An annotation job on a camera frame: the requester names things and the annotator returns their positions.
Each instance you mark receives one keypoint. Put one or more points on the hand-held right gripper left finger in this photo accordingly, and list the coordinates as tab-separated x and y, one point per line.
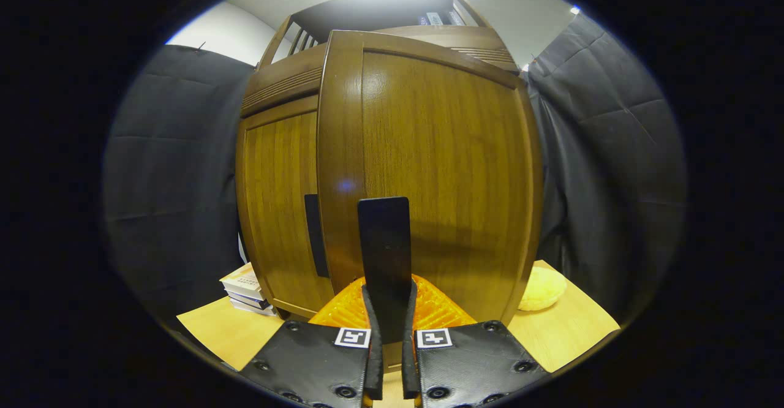
375	365

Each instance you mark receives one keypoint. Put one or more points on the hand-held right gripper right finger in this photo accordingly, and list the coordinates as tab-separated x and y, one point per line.
409	365

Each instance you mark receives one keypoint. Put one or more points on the wooden cabinet door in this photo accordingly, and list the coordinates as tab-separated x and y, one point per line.
447	169
278	200

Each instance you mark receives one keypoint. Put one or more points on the wooden double-door shoe cabinet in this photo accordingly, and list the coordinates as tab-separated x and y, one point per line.
275	83

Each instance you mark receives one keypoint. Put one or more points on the light cover book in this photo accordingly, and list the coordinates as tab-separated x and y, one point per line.
256	309

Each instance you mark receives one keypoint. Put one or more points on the dark cover book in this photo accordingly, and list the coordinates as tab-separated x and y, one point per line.
250	298

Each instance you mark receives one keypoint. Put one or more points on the yellow round cushion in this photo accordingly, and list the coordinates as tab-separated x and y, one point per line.
542	288

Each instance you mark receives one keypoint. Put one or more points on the black backdrop cloth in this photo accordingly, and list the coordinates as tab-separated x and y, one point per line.
612	151

